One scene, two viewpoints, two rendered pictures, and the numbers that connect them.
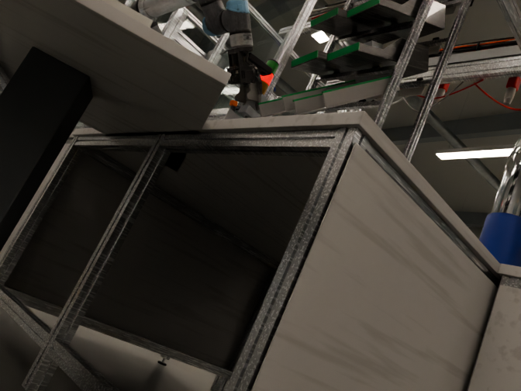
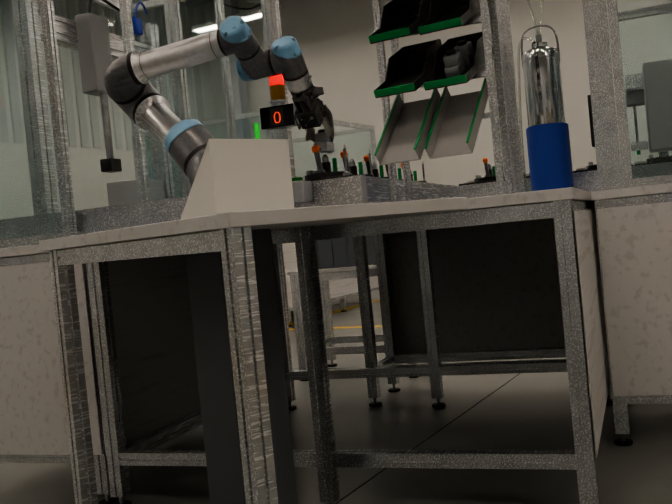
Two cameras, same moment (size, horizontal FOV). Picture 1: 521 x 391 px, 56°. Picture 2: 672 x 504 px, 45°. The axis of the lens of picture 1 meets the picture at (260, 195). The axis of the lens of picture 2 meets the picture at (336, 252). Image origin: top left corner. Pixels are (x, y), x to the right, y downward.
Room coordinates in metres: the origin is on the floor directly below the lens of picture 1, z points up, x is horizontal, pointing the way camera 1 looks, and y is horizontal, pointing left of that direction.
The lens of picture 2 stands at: (-0.63, 1.47, 0.80)
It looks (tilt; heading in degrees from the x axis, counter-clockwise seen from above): 1 degrees down; 329
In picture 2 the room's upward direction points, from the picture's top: 6 degrees counter-clockwise
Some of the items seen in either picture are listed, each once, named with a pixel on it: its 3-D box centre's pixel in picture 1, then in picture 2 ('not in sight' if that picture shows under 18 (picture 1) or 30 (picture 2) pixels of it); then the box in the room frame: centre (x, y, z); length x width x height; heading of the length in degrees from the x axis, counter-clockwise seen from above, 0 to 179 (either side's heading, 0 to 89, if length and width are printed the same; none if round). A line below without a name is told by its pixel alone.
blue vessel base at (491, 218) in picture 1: (499, 256); (550, 161); (1.60, -0.85, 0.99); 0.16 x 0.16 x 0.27
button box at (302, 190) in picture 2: not in sight; (275, 194); (1.50, 0.38, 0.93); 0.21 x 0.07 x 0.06; 39
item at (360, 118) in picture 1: (300, 228); (374, 218); (1.85, -0.19, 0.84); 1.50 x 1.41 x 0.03; 39
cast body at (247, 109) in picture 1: (253, 110); (324, 141); (1.57, 0.15, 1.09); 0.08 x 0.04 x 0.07; 129
